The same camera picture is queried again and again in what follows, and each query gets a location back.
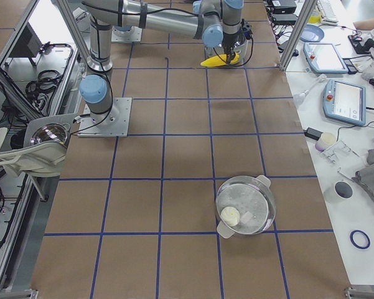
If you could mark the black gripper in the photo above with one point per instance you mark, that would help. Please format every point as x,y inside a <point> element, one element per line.
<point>229,44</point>

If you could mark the yellow corn cob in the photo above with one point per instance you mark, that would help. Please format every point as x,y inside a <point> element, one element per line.
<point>219,61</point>

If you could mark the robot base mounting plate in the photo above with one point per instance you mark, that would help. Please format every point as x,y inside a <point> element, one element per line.
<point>115,124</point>

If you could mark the glass pot lid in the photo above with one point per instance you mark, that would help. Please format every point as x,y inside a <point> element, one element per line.
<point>244,204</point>

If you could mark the white electric cooking pot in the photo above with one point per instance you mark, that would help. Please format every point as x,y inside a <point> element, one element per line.
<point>245,207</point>

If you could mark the blue plate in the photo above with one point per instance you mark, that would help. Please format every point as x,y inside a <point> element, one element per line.
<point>312,33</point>

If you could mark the upper teach pendant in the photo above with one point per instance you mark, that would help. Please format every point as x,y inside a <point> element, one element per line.
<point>323,58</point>

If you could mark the teach pendant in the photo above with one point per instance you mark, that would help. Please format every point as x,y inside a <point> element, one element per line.
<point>323,58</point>
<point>345,102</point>

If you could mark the lower teach pendant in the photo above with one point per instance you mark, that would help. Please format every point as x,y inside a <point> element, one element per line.
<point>345,102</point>

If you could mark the white paper cup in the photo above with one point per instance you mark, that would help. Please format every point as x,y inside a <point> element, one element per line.
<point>338,192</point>

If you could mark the brown paper table cover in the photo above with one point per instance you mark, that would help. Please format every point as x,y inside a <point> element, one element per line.
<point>135,217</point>

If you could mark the aluminium frame post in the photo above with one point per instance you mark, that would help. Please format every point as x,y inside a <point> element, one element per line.
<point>304,15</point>

